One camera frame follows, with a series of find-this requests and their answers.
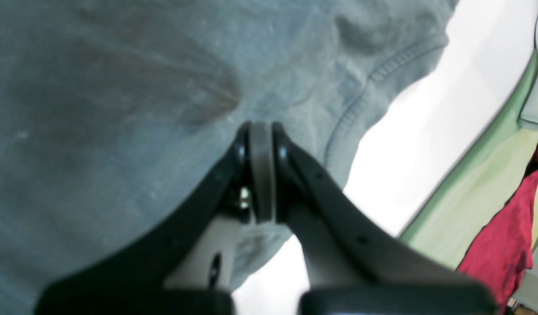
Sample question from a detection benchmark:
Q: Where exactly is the dark grey t-shirt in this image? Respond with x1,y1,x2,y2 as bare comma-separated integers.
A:
0,0,458,315

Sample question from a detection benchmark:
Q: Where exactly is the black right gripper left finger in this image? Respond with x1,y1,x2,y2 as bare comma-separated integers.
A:
34,123,269,315

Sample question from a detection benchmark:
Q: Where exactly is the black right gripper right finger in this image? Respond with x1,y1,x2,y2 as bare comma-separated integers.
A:
271,123,498,315

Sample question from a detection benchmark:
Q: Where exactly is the red cloth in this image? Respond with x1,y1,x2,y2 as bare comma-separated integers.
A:
456,142,538,312

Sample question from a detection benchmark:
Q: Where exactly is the green cloth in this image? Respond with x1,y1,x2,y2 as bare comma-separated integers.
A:
401,50,538,273

